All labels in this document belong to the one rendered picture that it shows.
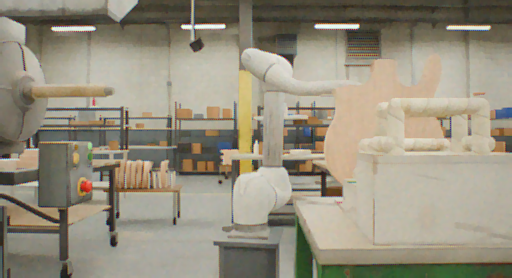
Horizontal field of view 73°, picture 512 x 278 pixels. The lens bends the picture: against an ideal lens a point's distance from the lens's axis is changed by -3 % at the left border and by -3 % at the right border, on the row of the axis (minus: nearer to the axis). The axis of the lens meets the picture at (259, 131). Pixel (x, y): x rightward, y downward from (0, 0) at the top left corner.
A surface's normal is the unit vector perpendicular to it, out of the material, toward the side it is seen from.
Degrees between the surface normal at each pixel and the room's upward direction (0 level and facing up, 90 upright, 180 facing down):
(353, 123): 90
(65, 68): 90
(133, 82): 90
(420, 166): 90
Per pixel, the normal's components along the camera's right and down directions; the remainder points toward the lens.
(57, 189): -0.01, -0.02
